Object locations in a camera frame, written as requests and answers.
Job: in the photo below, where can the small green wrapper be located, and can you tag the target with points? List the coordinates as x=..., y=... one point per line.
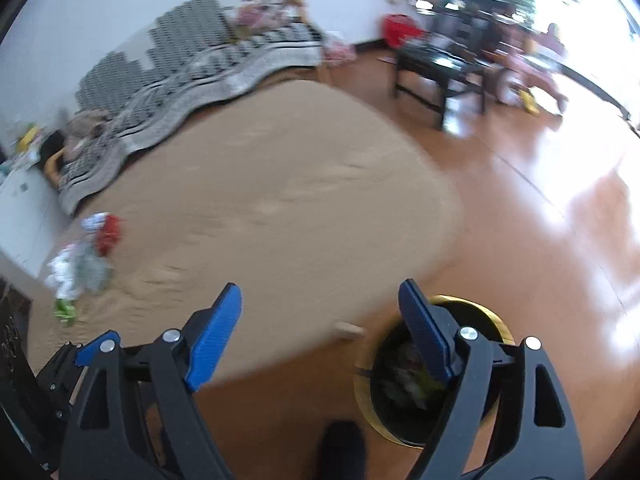
x=65, y=311

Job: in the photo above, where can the clear grey plastic wrapper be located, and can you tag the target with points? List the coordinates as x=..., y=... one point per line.
x=96, y=270

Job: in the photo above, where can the black white striped blanket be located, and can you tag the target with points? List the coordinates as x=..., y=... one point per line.
x=200, y=70

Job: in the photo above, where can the white green snack wrapper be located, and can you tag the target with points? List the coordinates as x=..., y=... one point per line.
x=62, y=270

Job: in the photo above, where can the white pink plastic bag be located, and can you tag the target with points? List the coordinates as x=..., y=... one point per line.
x=338, y=52

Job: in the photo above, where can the blue white wrapper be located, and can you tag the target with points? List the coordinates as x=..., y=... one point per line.
x=92, y=221

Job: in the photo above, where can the black wooden chair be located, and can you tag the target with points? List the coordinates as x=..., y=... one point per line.
x=465, y=20

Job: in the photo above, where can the wooden frame sofa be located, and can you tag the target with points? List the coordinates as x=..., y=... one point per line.
x=52, y=165

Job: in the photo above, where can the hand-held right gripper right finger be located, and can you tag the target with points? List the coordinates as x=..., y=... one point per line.
x=425, y=330

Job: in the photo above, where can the person's dark-socked foot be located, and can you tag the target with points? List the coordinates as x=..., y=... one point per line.
x=342, y=452

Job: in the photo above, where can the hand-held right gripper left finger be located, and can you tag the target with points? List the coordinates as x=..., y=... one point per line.
x=215, y=330

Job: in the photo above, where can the black wooden stool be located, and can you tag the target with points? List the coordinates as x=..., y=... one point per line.
x=435, y=67

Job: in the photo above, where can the pink white plush toy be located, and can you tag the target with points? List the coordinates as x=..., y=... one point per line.
x=260, y=10

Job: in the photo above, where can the red wrapper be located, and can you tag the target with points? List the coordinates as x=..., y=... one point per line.
x=108, y=234

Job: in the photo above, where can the white cabinet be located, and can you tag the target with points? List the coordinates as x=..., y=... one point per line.
x=25, y=210

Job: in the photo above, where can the yellow toy duck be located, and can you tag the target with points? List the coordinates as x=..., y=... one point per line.
x=529, y=102

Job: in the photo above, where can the light wooden table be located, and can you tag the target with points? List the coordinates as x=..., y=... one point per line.
x=280, y=200

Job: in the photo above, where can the red bag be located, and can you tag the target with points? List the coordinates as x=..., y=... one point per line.
x=397, y=27

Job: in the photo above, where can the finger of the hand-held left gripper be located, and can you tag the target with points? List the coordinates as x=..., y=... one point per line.
x=89, y=352

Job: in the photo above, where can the brown plush toy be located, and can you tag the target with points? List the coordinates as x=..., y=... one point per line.
x=86, y=124

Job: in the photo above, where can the black gold-rimmed trash bin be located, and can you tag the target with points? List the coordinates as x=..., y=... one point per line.
x=395, y=405

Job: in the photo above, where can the pink ride-on toy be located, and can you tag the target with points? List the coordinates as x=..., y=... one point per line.
x=520, y=72

